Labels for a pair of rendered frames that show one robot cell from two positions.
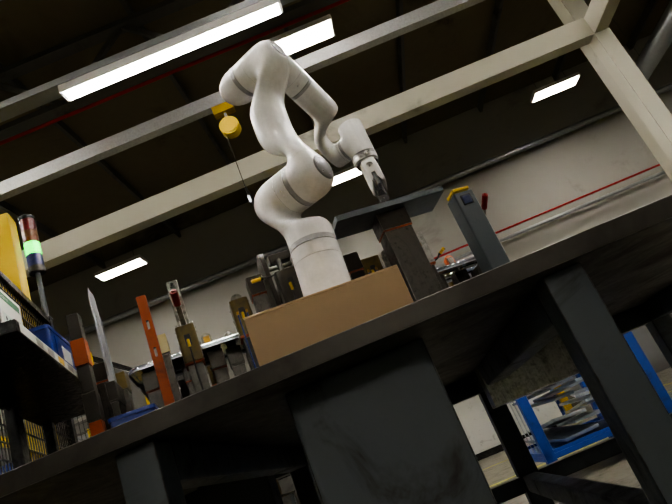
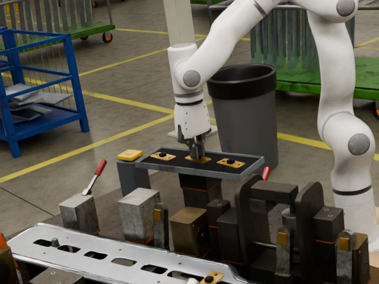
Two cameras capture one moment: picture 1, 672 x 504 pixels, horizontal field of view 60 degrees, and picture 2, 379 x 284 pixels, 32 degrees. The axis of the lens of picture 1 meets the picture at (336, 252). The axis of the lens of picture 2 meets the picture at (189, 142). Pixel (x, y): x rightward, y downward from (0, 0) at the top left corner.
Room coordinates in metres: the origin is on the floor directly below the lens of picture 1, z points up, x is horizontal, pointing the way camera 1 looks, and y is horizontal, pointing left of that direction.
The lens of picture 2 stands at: (2.81, 1.24, 1.85)
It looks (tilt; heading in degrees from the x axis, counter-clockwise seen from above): 19 degrees down; 233
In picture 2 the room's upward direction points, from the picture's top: 8 degrees counter-clockwise
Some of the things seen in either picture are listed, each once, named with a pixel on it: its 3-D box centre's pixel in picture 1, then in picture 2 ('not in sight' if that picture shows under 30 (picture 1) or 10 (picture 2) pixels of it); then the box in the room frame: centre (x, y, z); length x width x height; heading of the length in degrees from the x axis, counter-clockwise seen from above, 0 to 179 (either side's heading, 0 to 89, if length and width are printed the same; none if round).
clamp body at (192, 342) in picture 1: (200, 381); not in sight; (1.67, 0.52, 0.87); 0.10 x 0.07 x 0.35; 16
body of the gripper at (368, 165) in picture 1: (372, 175); (192, 116); (1.70, -0.21, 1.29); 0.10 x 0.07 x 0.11; 0
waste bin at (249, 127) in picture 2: not in sight; (246, 120); (-0.28, -2.15, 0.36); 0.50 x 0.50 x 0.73
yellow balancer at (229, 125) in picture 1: (239, 151); not in sight; (3.66, 0.37, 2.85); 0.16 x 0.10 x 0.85; 90
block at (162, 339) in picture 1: (175, 391); not in sight; (1.70, 0.61, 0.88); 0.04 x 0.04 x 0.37; 16
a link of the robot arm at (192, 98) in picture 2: (365, 159); (189, 95); (1.70, -0.21, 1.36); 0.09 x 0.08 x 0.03; 0
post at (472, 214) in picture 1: (489, 254); (141, 221); (1.79, -0.45, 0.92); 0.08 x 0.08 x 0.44; 16
